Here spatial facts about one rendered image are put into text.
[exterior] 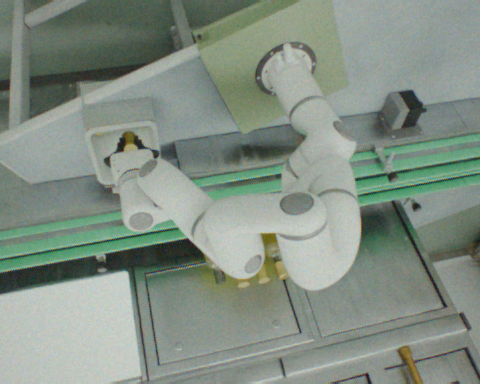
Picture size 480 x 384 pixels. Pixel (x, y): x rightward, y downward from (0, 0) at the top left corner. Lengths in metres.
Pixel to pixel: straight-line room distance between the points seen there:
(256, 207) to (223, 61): 0.48
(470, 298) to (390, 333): 3.88
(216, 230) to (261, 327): 0.70
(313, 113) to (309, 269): 0.38
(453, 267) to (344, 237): 4.63
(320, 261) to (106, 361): 0.79
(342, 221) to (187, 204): 0.28
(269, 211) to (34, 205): 0.86
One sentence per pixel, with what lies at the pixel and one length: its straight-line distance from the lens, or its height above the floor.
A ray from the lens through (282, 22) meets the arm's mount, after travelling 1.11.
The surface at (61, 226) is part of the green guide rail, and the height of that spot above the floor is 0.90.
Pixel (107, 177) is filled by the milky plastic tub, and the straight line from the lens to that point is 1.35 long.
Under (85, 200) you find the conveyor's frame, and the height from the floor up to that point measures 0.84.
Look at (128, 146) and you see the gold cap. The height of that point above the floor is 0.85.
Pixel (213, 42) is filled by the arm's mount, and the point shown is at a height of 0.81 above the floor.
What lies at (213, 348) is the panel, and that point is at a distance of 1.37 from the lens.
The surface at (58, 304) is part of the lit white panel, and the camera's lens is 1.47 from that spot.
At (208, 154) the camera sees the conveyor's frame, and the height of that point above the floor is 0.82.
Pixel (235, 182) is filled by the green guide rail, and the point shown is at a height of 0.92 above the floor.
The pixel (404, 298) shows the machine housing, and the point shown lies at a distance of 1.58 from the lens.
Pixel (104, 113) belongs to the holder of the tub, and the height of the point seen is 0.79.
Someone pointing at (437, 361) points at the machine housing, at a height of 1.45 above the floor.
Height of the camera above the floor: 1.65
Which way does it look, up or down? 33 degrees down
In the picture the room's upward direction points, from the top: 163 degrees clockwise
